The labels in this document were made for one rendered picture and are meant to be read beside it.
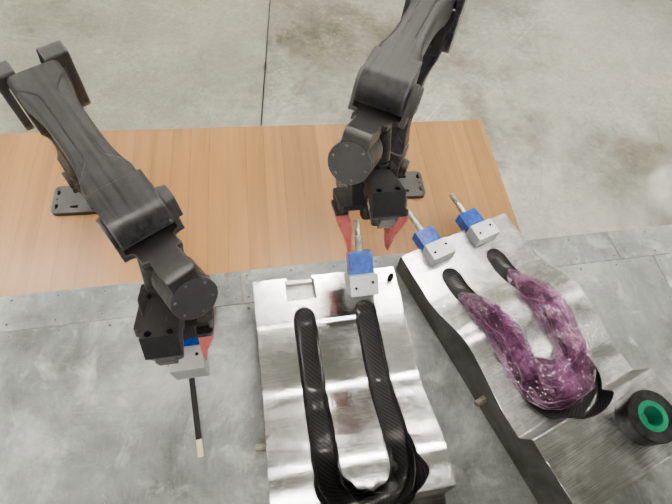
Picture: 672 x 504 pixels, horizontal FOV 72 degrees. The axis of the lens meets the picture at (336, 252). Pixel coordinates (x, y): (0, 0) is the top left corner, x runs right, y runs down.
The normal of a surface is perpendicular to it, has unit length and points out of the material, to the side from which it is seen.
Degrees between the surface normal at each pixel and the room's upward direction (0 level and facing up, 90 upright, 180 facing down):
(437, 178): 0
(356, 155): 64
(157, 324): 27
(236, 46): 0
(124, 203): 12
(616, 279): 0
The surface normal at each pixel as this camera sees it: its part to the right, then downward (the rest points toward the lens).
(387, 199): 0.18, 0.52
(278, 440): 0.00, -0.83
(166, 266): -0.18, -0.73
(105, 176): 0.21, -0.33
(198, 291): 0.61, 0.44
